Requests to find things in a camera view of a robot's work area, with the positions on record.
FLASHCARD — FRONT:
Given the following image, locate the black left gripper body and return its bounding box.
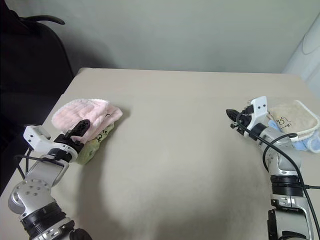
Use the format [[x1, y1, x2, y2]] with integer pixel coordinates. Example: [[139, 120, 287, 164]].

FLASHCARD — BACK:
[[53, 134, 85, 157]]

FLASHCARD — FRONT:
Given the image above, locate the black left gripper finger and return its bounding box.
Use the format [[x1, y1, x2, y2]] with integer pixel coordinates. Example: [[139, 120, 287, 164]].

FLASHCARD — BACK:
[[65, 119, 87, 138], [71, 122, 91, 142]]

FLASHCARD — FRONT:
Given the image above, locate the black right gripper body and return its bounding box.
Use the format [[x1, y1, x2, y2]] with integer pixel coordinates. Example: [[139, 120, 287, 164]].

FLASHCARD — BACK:
[[230, 105, 255, 137]]

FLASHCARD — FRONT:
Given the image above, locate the pink ribbed embroidered towel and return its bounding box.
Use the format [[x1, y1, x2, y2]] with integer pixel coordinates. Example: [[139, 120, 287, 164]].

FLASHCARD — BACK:
[[51, 98, 124, 140]]

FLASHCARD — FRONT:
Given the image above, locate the green embroidered towel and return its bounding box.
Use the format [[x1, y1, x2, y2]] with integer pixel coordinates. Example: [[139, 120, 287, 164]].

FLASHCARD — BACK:
[[75, 122, 116, 166]]

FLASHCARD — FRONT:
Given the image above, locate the beige embroidered towel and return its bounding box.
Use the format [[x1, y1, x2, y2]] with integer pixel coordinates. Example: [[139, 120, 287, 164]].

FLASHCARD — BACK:
[[268, 99, 320, 141]]

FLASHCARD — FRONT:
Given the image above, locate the light blue towel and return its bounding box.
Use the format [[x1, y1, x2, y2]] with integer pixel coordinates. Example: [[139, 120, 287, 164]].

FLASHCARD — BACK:
[[266, 119, 320, 154]]

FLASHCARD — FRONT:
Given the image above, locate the black office chair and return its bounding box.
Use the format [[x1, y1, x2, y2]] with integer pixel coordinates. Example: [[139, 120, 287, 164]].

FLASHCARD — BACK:
[[0, 0, 76, 131]]

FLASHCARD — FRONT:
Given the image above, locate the white rounded appliance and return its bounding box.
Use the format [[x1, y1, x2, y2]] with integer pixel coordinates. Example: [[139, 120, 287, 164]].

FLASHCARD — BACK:
[[282, 14, 320, 99]]

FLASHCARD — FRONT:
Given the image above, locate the dark rounded shape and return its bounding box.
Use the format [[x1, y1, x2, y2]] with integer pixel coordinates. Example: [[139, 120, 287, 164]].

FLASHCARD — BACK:
[[70, 227, 92, 240]]

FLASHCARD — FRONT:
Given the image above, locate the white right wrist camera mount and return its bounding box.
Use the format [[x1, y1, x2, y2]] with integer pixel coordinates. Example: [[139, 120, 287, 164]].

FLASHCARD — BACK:
[[246, 95, 270, 137]]

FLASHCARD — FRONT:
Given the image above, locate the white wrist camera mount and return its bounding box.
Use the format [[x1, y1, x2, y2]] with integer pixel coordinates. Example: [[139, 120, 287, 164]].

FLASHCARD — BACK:
[[23, 125, 55, 154], [246, 95, 270, 137]]

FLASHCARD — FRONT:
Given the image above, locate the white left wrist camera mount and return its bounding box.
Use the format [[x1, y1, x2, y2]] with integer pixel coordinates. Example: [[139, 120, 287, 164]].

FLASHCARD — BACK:
[[23, 125, 55, 154]]

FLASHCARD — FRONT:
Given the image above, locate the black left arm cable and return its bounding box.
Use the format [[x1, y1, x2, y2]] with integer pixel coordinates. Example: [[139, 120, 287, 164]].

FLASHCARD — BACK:
[[14, 148, 64, 181]]

